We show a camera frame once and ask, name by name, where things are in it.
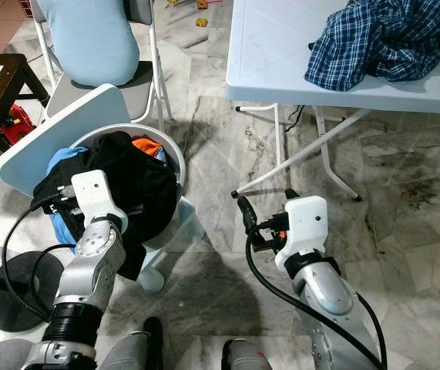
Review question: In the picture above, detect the black garment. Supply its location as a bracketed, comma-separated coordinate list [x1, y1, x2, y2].
[31, 131, 182, 282]

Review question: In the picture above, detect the blue plaid garment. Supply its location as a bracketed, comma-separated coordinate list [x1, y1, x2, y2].
[304, 0, 440, 92]

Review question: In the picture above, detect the white lidded laundry basket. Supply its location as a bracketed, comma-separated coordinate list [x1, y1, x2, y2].
[0, 83, 207, 294]

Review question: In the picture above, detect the red toy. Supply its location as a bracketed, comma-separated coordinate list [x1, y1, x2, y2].
[0, 104, 37, 151]

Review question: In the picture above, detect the orange garment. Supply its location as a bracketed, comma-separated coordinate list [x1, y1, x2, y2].
[131, 137, 165, 161]

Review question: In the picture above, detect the black round base stand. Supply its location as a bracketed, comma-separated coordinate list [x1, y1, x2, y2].
[0, 251, 51, 334]

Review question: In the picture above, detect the dark wooden side table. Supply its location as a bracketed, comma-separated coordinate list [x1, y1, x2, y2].
[0, 52, 52, 159]

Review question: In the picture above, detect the white folding table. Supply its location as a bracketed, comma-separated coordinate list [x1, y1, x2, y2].
[226, 0, 440, 201]

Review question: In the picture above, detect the robot left leg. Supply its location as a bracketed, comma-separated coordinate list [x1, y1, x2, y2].
[100, 316, 166, 370]

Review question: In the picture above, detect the light blue pillow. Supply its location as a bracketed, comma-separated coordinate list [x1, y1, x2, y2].
[35, 0, 139, 87]

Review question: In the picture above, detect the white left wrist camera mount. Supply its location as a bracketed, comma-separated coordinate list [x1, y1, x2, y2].
[69, 170, 129, 228]

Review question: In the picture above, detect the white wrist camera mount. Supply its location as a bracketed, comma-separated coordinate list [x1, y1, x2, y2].
[69, 170, 129, 228]
[274, 195, 330, 271]

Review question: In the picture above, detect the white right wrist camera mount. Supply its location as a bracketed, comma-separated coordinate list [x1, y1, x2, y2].
[274, 195, 330, 271]

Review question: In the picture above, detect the white frame folding chair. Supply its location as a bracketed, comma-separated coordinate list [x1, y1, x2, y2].
[29, 0, 174, 124]

